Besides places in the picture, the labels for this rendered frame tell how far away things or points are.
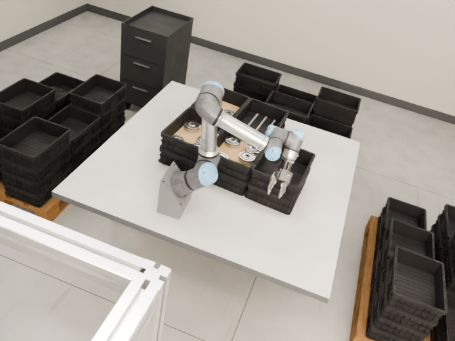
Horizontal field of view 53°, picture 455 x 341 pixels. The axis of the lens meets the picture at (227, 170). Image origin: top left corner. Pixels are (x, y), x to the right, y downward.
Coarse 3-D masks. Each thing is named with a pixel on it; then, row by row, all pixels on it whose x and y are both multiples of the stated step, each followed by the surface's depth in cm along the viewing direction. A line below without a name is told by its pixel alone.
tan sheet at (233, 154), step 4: (224, 144) 294; (244, 144) 299; (220, 148) 290; (224, 148) 291; (228, 148) 292; (236, 148) 293; (240, 148) 294; (244, 148) 295; (224, 152) 287; (228, 152) 288; (232, 152) 289; (236, 152) 290; (240, 152) 290; (228, 156) 285; (232, 156) 286; (236, 156) 286; (236, 160) 283; (244, 164) 281
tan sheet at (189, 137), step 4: (200, 128) 305; (180, 132) 297; (184, 132) 298; (188, 132) 298; (196, 132) 300; (200, 132) 301; (184, 136) 294; (188, 136) 295; (192, 136) 296; (196, 136) 296; (184, 140) 290; (188, 140) 291; (192, 140) 292
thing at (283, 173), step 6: (282, 156) 233; (288, 162) 231; (294, 162) 233; (276, 168) 237; (282, 168) 232; (288, 168) 232; (276, 174) 235; (282, 174) 229; (288, 174) 230; (282, 180) 230; (288, 180) 230
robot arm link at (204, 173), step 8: (200, 160) 246; (208, 160) 246; (192, 168) 245; (200, 168) 239; (208, 168) 240; (216, 168) 245; (192, 176) 241; (200, 176) 238; (208, 176) 238; (216, 176) 244; (192, 184) 242; (200, 184) 241; (208, 184) 241
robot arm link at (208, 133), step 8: (208, 88) 221; (216, 88) 223; (216, 96) 219; (208, 128) 235; (216, 128) 237; (208, 136) 238; (216, 136) 241; (208, 144) 242; (216, 144) 245; (200, 152) 247; (208, 152) 246; (216, 152) 247; (216, 160) 250
